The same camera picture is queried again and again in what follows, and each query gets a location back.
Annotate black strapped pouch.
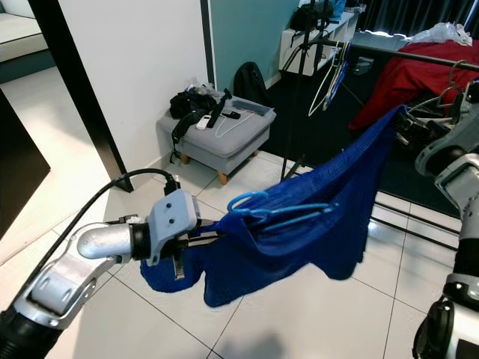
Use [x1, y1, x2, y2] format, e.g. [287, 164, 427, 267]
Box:
[169, 86, 234, 162]

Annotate blue bag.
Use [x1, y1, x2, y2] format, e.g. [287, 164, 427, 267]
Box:
[326, 0, 347, 19]

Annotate white remote control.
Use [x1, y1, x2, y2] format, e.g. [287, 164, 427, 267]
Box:
[195, 114, 216, 131]

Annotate grey ottoman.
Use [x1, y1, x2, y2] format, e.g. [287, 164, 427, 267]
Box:
[157, 97, 276, 185]

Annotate black backpack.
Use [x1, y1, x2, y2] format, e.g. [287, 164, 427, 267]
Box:
[232, 62, 272, 107]

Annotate grey wire hanger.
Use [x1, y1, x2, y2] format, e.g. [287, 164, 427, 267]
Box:
[446, 60, 471, 96]

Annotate black panel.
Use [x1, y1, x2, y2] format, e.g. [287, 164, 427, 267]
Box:
[0, 88, 52, 236]

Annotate white shelf unit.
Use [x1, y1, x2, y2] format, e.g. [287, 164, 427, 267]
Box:
[278, 7, 358, 76]

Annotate dark curtains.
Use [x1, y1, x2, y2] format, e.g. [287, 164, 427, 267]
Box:
[356, 0, 479, 37]

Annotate black metal clothes rack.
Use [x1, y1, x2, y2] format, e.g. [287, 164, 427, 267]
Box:
[281, 15, 479, 251]

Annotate white plastic bag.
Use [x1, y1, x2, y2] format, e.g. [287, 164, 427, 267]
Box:
[404, 21, 474, 47]

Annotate blue plastic hanger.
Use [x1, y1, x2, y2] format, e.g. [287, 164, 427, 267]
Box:
[226, 191, 338, 231]

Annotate red blanket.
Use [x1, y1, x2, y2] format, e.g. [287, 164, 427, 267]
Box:
[348, 39, 479, 134]

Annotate blue garment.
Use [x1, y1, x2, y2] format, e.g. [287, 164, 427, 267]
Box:
[141, 105, 410, 307]

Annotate black carpet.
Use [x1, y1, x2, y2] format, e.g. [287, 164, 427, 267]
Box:
[262, 67, 479, 225]

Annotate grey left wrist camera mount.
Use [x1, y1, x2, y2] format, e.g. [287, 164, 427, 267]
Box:
[147, 188, 203, 266]

